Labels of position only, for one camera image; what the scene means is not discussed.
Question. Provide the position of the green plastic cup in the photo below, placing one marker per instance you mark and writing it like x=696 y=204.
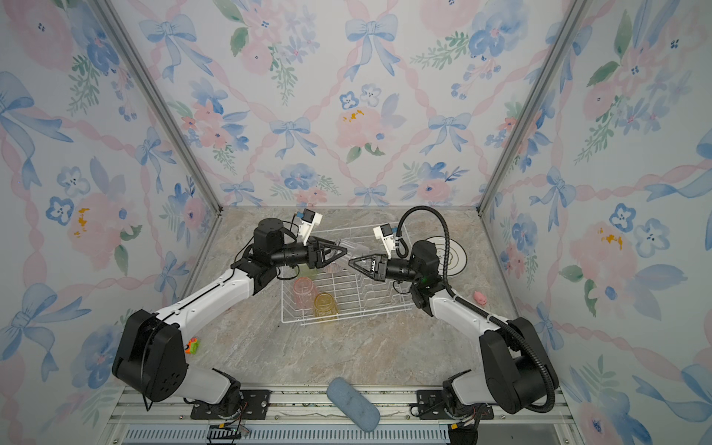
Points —
x=309 y=273

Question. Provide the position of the pink pig toy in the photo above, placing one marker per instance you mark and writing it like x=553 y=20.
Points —
x=480 y=298

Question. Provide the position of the colourful toy car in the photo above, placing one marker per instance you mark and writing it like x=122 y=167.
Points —
x=192 y=346

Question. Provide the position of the plain white plate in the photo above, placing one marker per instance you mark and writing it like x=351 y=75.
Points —
x=457 y=256

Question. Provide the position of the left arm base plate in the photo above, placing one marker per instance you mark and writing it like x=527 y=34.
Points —
x=245 y=404

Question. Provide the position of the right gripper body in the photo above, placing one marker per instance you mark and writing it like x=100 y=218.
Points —
x=385 y=270

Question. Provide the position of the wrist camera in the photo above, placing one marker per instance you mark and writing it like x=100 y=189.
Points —
x=309 y=219
x=385 y=233

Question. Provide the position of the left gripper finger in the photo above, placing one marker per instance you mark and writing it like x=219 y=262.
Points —
x=335 y=262
x=329 y=246

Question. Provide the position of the pink plastic cup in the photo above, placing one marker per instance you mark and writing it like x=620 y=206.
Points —
x=304 y=292

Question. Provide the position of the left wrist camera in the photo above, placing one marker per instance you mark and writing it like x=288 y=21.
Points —
x=309 y=219

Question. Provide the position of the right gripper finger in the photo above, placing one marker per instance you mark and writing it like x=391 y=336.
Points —
x=366 y=269
x=367 y=259

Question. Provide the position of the yellow plastic cup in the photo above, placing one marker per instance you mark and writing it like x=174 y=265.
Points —
x=325 y=306

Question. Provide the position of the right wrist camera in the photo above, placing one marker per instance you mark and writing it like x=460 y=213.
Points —
x=385 y=233

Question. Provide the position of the aluminium front rail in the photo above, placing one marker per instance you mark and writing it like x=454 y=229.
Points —
x=304 y=415

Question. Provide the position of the clear glass cup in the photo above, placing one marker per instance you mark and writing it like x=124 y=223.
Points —
x=354 y=249

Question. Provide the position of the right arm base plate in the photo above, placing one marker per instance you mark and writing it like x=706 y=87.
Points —
x=437 y=404

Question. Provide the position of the white wire dish rack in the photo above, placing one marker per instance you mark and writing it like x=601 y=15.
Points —
x=357 y=296

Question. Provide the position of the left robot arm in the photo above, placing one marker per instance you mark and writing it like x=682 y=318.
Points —
x=151 y=353

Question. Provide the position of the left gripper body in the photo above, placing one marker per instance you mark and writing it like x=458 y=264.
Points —
x=311 y=259

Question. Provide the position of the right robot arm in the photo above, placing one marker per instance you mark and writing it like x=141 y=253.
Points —
x=516 y=372

